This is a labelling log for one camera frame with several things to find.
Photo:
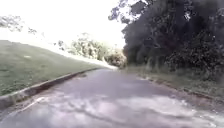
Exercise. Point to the pale distant trees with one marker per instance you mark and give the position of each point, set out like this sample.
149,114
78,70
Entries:
93,50

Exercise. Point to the grey asphalt road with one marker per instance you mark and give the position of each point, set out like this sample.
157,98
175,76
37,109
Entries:
110,96

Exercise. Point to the dark wood of trees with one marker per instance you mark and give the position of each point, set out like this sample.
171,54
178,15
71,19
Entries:
173,33

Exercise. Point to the grass verge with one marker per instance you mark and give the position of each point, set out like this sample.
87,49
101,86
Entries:
186,83

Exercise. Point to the concrete kerb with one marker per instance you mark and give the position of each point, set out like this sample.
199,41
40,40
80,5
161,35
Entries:
36,88

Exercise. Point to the grassy slope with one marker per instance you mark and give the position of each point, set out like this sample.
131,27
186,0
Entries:
30,63

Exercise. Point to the pale tree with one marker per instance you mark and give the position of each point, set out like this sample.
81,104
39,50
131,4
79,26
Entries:
11,22

